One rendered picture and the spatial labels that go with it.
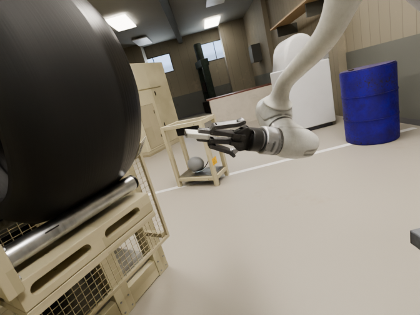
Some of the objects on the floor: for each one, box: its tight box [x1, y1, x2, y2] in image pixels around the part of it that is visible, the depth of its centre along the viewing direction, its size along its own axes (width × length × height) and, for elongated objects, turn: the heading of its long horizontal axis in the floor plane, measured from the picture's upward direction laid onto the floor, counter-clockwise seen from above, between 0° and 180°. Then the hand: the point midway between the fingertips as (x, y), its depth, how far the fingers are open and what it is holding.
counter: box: [206, 83, 273, 123], centre depth 684 cm, size 75×234×82 cm, turn 133°
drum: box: [339, 60, 400, 146], centre depth 301 cm, size 59×59×90 cm
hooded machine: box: [270, 33, 336, 131], centre depth 428 cm, size 80×74×156 cm
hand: (197, 134), depth 71 cm, fingers closed
